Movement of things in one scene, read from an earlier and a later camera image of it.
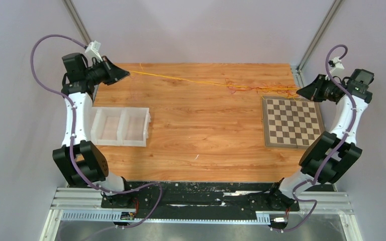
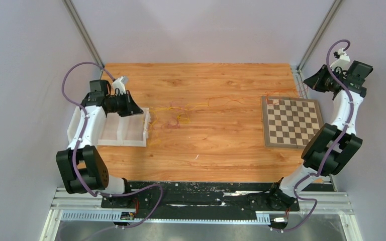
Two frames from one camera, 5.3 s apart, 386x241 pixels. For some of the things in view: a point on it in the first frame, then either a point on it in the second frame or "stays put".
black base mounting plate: (243, 197) stays put
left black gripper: (112, 73) to (130, 107)
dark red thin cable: (289, 90) to (163, 126)
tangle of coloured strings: (278, 91) to (174, 108)
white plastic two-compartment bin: (120, 126) stays put
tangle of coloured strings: (293, 91) to (251, 100)
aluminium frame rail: (76, 199) stays put
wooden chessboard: (291, 123) stays put
